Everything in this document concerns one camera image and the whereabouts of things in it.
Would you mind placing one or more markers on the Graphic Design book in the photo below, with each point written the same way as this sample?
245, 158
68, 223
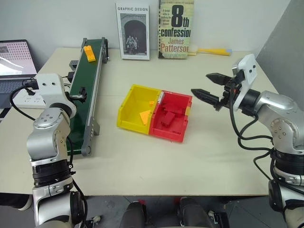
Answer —
134, 31

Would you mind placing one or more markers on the red toy brick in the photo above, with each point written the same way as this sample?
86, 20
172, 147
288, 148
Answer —
168, 118

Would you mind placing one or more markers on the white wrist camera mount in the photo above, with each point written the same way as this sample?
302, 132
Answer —
249, 69
50, 91

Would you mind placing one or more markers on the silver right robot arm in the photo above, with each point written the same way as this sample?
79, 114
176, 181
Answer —
281, 105

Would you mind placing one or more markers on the black and white shoe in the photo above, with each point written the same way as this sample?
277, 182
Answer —
14, 200

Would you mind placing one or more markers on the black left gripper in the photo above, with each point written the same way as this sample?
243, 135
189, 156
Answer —
69, 96

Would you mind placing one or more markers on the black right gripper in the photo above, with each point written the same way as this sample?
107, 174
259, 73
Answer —
230, 95

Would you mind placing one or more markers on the small grey box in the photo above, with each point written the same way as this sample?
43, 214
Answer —
73, 64

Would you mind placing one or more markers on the red plastic bin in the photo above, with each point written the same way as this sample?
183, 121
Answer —
177, 102

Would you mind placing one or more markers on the grey laptop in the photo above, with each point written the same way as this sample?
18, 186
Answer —
14, 61

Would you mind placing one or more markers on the yellow plastic bin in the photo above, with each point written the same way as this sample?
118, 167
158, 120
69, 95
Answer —
136, 99

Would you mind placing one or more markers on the long orange toy brick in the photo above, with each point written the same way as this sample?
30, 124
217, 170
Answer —
89, 53

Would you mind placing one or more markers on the dark rounded shape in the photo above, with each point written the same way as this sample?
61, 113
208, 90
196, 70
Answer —
191, 211
133, 215

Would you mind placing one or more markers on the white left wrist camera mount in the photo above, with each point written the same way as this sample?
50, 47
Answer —
50, 91

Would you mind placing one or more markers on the black power adapter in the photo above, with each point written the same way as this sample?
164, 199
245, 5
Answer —
71, 76

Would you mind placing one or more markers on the green conveyor belt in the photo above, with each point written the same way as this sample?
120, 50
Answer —
84, 78

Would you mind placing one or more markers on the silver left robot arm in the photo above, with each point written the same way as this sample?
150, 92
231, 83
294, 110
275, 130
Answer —
45, 139

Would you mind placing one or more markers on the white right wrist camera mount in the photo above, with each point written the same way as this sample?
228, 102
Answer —
249, 69

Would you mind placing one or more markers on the orange triangular toy block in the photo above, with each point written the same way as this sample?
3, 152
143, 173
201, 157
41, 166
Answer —
145, 117

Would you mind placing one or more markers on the white power strip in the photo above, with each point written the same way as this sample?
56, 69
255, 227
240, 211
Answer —
33, 98

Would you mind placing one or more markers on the small yellow label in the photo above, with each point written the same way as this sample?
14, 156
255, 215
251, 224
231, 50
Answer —
187, 111

